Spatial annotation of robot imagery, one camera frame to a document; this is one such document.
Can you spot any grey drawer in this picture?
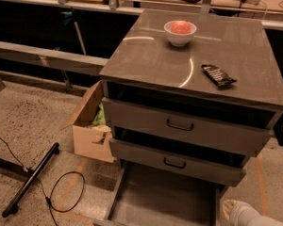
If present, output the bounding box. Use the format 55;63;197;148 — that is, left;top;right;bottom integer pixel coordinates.
101;96;272;157
109;138;246;186
92;160;229;226

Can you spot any grey metal rail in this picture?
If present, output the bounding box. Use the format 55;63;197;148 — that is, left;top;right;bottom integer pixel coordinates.
0;41;108;76

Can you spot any white ceramic bowl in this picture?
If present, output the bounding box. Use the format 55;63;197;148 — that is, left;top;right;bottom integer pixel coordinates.
164;21;197;47

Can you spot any black snack bag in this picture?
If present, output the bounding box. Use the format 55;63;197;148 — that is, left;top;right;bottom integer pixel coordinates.
201;65;236;87

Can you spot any black stand leg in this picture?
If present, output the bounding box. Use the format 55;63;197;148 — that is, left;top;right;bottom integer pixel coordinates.
2;142;59;218

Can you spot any cardboard box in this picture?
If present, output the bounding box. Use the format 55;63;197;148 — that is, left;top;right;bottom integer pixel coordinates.
60;82;114;163

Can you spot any grey drawer cabinet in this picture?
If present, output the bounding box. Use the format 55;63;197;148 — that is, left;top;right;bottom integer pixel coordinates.
98;8;283;226

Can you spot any black cable on floor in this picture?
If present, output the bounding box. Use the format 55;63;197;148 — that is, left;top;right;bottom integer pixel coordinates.
0;130;86;226

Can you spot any red apple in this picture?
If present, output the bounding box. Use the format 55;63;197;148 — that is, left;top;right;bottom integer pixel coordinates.
171;21;191;34

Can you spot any green bag in box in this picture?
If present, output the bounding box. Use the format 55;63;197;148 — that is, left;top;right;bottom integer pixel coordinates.
92;103;106;126

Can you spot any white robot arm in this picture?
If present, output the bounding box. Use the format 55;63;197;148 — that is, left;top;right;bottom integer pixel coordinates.
223;200;283;226

